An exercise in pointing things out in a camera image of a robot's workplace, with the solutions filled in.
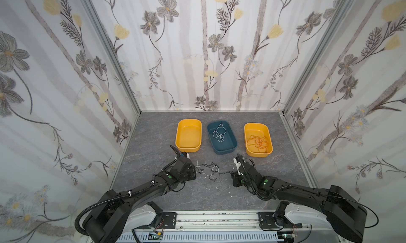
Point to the teal plastic tray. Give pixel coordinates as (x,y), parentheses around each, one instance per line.
(221,137)

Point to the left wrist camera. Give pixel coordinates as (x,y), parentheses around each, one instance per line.
(184,154)

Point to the right yellow plastic tray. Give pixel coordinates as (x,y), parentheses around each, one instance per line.
(258,140)

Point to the yellow plastic tray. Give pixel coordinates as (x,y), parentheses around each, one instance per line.
(189,135)
(258,140)

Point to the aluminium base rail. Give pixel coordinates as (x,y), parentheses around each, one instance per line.
(230,227)

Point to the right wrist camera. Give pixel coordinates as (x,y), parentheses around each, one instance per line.
(237,164)

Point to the left yellow plastic tray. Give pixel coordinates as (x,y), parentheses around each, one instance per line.
(189,135)

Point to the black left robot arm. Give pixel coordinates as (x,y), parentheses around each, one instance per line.
(104,221)

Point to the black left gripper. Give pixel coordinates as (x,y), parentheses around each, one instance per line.
(184,164)

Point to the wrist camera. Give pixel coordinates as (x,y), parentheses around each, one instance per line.
(184,154)
(237,164)

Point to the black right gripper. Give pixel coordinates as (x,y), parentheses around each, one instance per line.
(239,172)

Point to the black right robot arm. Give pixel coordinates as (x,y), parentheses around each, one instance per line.
(346,216)

